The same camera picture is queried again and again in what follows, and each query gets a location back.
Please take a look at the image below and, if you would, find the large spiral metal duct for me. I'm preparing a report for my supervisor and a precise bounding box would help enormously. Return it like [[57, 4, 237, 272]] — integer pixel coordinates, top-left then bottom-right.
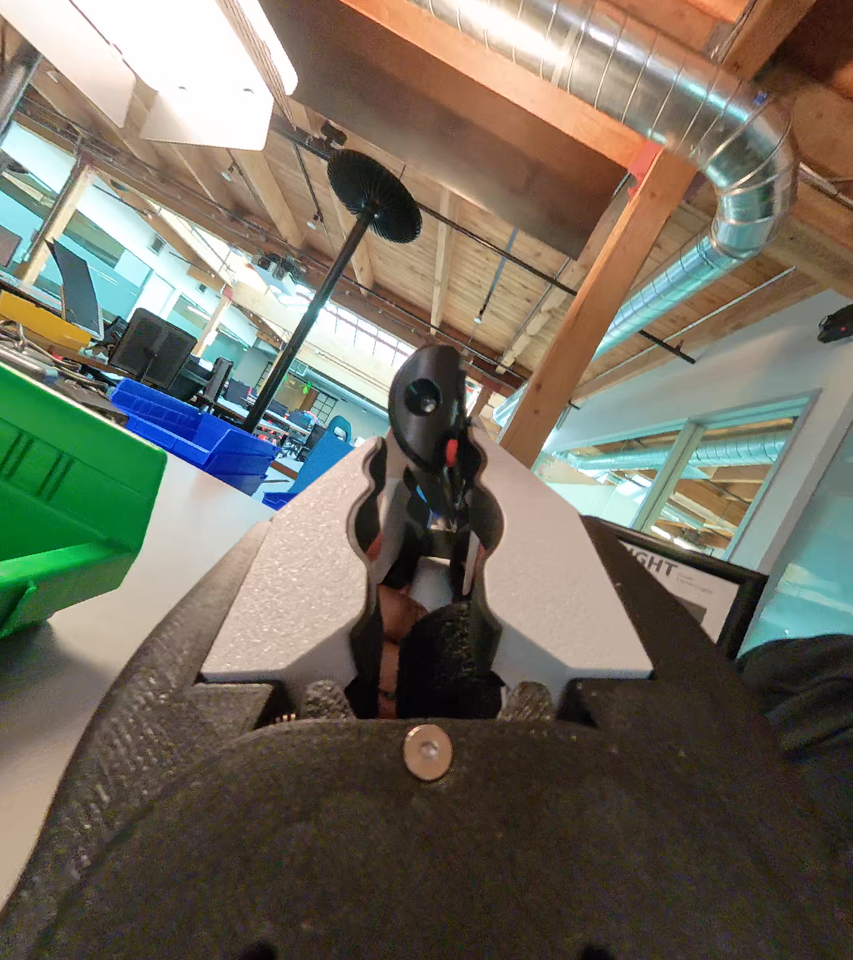
[[404, 0, 803, 425]]

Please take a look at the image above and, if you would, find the yellow box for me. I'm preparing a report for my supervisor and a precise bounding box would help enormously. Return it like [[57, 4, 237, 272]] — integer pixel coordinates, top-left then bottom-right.
[[0, 291, 94, 351]]

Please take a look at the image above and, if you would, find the blue plastic bin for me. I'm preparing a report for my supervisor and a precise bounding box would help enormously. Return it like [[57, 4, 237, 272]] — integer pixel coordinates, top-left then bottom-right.
[[126, 408, 279, 498], [110, 377, 206, 423]]

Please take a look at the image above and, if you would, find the dark tilted laptop screen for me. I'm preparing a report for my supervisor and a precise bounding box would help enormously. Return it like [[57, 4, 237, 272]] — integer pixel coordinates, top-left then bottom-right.
[[46, 238, 107, 340]]

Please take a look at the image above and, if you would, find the wooden support post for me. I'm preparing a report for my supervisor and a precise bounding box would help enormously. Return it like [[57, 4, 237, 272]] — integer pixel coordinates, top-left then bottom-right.
[[497, 146, 699, 468]]

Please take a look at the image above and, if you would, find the green plastic bin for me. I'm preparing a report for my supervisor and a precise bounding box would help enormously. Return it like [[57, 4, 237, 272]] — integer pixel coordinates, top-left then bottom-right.
[[0, 330, 169, 663]]

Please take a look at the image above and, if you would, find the black handheld electronic device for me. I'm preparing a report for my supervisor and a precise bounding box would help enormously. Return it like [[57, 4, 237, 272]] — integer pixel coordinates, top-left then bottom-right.
[[387, 343, 476, 526]]

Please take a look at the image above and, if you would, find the white ceiling light fixture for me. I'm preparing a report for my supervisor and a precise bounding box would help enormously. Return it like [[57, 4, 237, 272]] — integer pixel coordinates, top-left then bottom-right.
[[0, 0, 300, 153]]

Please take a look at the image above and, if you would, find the thin spiral metal duct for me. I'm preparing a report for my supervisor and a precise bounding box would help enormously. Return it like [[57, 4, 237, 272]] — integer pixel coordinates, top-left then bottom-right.
[[554, 433, 791, 475]]

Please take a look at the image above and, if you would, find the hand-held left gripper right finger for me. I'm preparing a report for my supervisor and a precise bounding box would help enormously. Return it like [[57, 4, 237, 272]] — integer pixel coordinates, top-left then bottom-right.
[[464, 423, 658, 710]]

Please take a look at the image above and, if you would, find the black ceiling rail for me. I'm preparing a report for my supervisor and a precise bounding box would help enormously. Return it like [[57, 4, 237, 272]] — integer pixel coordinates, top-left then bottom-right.
[[269, 123, 698, 366]]

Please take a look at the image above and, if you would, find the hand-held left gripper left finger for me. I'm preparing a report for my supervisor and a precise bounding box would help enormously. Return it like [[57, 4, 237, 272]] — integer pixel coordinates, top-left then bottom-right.
[[200, 437, 398, 687]]

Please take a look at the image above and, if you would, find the black pole with ribbed disc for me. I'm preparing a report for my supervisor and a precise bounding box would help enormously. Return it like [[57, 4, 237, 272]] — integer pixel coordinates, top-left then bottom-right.
[[241, 148, 425, 435]]

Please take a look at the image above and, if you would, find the narrow black monitor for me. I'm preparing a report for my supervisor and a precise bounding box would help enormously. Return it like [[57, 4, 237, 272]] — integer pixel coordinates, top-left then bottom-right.
[[201, 356, 237, 411]]

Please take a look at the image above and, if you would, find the interior window frame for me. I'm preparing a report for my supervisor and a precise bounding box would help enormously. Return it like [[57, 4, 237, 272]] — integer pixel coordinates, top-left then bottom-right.
[[537, 388, 824, 558]]

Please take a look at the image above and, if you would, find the black computer monitor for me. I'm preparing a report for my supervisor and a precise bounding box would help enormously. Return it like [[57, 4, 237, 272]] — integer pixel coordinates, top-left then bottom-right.
[[108, 307, 199, 389]]

